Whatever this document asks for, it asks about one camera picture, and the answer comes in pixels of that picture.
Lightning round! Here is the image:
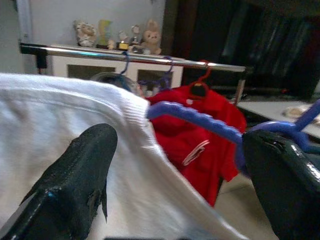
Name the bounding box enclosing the red plastic hanger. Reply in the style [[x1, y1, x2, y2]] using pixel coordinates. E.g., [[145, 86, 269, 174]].
[[187, 59, 214, 101]]

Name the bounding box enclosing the white long sleeve garment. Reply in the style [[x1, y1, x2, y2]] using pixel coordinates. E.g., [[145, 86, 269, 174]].
[[0, 73, 248, 240]]

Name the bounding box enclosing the white jacket dark stitching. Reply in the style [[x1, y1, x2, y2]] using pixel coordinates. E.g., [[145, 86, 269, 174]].
[[91, 71, 147, 100]]

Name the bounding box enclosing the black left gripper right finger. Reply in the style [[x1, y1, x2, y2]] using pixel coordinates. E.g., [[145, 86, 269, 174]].
[[242, 129, 320, 240]]

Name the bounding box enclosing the red shirt striped cuff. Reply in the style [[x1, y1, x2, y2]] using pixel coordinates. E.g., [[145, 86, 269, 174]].
[[147, 92, 241, 207]]

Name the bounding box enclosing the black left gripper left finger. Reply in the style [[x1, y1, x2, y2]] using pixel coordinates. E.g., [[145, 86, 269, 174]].
[[0, 123, 119, 240]]

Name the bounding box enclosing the purple plastic hanger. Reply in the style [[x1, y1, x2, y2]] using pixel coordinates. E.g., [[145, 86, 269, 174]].
[[138, 56, 175, 91], [146, 98, 320, 177]]

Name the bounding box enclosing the white glass door cabinet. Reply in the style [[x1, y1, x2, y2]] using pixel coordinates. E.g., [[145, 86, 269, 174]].
[[49, 44, 186, 91]]

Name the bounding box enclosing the grey cat figurine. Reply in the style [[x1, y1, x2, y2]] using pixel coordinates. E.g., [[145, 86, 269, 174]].
[[73, 19, 98, 48]]

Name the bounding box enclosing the plain red shirt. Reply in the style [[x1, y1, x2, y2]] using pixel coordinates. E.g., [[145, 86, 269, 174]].
[[174, 83, 248, 133]]

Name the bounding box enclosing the cream garment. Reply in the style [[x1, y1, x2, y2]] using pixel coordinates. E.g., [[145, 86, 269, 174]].
[[282, 104, 312, 119]]

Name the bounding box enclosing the chrome clothes rack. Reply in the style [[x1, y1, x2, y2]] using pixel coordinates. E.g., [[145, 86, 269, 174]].
[[19, 42, 253, 106]]

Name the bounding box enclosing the blue plastic hanger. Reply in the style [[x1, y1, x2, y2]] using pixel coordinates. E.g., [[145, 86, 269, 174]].
[[119, 51, 131, 76]]

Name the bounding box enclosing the round glass globe figurine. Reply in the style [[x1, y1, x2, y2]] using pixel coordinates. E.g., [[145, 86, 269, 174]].
[[129, 24, 144, 53]]

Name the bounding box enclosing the yellow green figurine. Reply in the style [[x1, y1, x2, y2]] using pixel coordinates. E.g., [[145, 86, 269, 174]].
[[96, 19, 113, 50]]

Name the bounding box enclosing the small glass trophy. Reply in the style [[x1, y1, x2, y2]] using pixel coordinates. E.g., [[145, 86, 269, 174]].
[[116, 29, 130, 50]]

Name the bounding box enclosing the grey table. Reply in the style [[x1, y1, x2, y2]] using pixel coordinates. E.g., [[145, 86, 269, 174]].
[[236, 99, 320, 140]]

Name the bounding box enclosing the beige plush rabbit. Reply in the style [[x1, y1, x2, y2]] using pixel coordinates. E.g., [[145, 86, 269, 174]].
[[141, 18, 163, 56]]

